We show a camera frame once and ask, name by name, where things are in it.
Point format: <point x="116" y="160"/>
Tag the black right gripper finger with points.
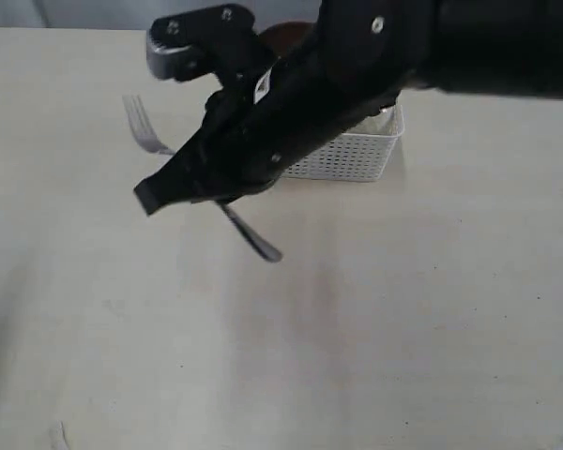
<point x="217" y="188"/>
<point x="177" y="181"/>

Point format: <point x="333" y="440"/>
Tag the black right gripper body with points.
<point x="292" y="110"/>

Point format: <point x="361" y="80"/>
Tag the brown wooden plate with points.
<point x="281" y="38"/>

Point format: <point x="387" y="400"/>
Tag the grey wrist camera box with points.
<point x="217" y="40"/>

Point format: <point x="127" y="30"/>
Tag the silver metal fork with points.
<point x="146" y="137"/>

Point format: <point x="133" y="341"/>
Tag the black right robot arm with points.
<point x="371" y="49"/>

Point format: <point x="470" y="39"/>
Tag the white perforated plastic basket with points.
<point x="359" y="155"/>

